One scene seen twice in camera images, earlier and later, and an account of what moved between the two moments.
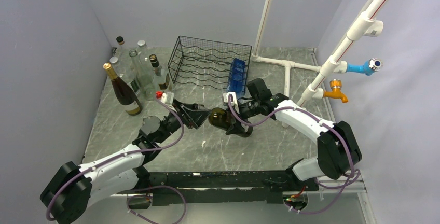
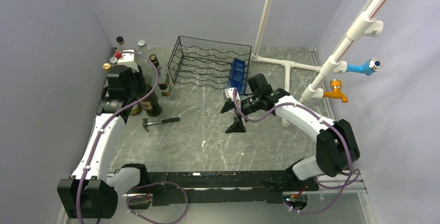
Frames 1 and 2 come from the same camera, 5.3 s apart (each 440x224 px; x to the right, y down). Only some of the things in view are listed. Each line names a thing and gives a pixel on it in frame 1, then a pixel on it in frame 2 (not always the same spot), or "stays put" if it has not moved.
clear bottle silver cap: [143, 54] stays put
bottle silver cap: [219, 118] to [151, 105]
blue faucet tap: [369, 67] stays put
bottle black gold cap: [161, 76] stays put
